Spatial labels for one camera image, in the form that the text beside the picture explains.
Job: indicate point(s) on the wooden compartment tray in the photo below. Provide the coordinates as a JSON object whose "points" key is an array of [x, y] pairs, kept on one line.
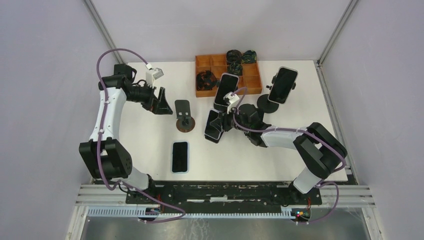
{"points": [[212, 66]]}

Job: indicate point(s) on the black folding phone stand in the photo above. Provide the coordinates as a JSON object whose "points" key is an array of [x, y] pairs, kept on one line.
{"points": [[216, 141]]}

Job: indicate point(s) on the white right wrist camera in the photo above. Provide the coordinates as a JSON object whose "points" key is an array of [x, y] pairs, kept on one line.
{"points": [[232, 100]]}

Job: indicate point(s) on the white-case smartphone on stand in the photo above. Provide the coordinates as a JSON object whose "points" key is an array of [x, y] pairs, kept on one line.
{"points": [[228, 83]]}

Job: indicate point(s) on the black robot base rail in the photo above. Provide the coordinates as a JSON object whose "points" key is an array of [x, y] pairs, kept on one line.
{"points": [[224, 197]]}

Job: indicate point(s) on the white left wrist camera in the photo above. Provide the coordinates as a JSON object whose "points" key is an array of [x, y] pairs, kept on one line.
{"points": [[152, 74]]}

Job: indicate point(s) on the wooden-base grey phone stand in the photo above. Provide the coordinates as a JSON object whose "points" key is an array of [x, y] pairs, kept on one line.
{"points": [[185, 122]]}

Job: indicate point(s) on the purple-case smartphone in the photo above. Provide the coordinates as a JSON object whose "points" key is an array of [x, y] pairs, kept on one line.
{"points": [[209, 125]]}

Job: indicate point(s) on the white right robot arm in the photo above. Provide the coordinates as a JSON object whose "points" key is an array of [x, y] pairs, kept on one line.
{"points": [[320, 151]]}

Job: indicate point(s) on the black round-base phone stand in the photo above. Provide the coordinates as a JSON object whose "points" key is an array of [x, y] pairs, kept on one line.
{"points": [[221, 107]]}

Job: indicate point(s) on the dark rolled tie back right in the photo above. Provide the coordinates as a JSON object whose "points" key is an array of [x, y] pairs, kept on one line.
{"points": [[249, 57]]}

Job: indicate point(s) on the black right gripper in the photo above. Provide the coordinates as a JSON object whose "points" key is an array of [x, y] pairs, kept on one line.
{"points": [[224, 118]]}

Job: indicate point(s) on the white cable duct strip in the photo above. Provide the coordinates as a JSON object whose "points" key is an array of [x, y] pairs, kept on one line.
{"points": [[146, 213]]}

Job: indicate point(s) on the dark rolled tie middle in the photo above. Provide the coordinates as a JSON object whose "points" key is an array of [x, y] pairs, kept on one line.
{"points": [[235, 68]]}

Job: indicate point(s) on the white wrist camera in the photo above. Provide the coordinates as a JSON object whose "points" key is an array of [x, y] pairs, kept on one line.
{"points": [[152, 74], [232, 100]]}

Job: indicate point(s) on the dark rolled tie back left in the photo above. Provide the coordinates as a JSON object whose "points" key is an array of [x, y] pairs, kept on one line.
{"points": [[233, 56]]}

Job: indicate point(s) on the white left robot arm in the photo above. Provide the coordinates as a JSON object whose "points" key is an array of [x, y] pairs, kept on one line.
{"points": [[103, 154]]}

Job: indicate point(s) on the white-case smartphone right stand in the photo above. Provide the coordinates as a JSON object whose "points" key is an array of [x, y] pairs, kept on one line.
{"points": [[286, 79]]}

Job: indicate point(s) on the blue-case smartphone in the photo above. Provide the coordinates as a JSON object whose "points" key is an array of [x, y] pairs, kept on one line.
{"points": [[180, 157]]}

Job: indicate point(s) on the black right pole phone stand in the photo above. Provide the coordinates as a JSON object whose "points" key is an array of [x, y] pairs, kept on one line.
{"points": [[269, 103]]}

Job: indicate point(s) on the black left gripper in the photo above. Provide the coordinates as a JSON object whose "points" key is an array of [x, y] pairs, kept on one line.
{"points": [[162, 107]]}

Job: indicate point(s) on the dark rolled tie in tray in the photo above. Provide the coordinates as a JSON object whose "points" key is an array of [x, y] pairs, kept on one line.
{"points": [[205, 81]]}

